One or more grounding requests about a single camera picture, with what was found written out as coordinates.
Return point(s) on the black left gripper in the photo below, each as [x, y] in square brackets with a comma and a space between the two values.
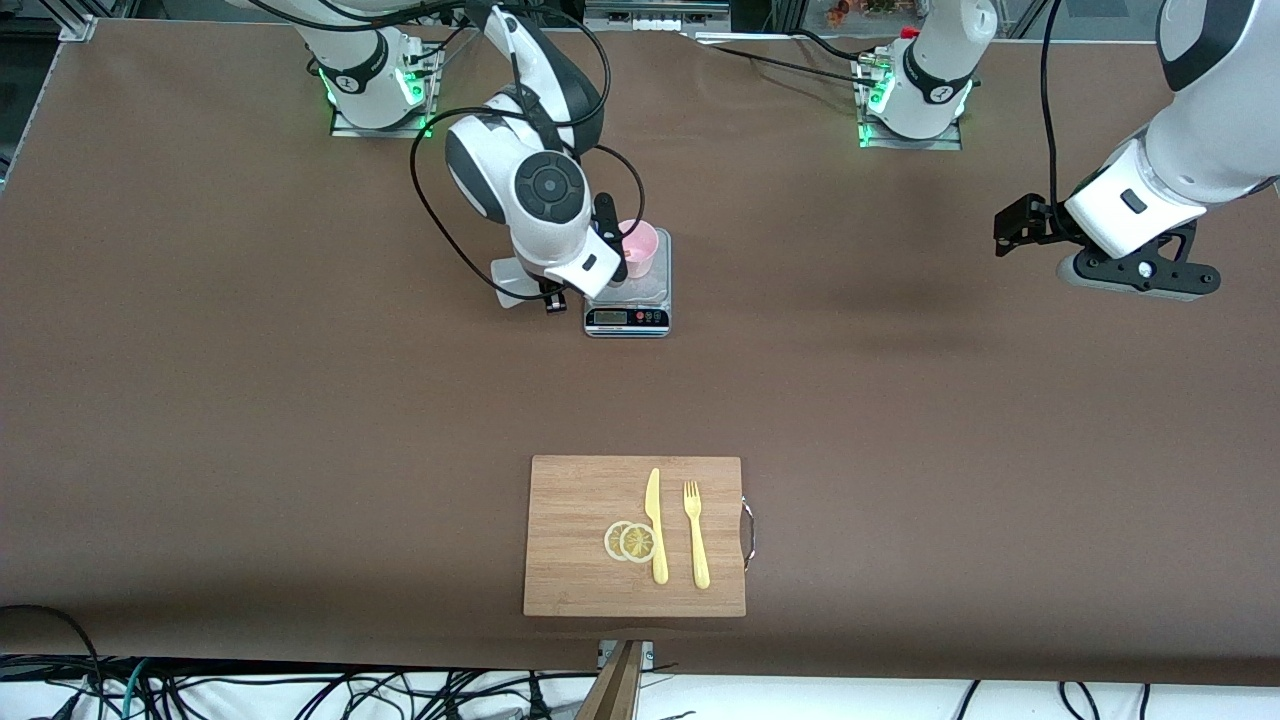
[1043, 227]

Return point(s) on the pink plastic cup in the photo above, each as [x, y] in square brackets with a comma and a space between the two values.
[642, 250]

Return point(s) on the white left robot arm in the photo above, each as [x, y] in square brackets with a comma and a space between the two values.
[1190, 160]

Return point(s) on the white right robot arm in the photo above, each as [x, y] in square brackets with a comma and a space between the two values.
[560, 240]

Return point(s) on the silver digital kitchen scale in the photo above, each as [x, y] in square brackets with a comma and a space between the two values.
[627, 318]

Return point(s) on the wooden cutting board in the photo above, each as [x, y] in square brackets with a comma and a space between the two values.
[570, 500]

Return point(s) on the yellow plastic knife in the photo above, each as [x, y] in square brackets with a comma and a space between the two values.
[653, 500]

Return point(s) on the lemon slice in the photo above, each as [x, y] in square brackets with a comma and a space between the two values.
[612, 541]
[637, 543]

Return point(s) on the yellow plastic fork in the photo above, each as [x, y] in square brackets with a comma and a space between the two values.
[697, 550]

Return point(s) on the white power strip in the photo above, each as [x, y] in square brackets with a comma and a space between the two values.
[660, 22]

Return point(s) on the wooden beam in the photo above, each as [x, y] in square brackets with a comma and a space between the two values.
[615, 695]

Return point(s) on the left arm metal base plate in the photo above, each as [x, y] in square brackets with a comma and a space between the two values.
[940, 143]

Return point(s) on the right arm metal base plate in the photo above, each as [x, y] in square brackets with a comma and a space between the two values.
[345, 128]

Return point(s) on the small metal bracket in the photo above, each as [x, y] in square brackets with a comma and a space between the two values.
[648, 655]

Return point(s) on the silver aluminium frame rail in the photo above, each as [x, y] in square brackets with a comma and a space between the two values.
[75, 28]

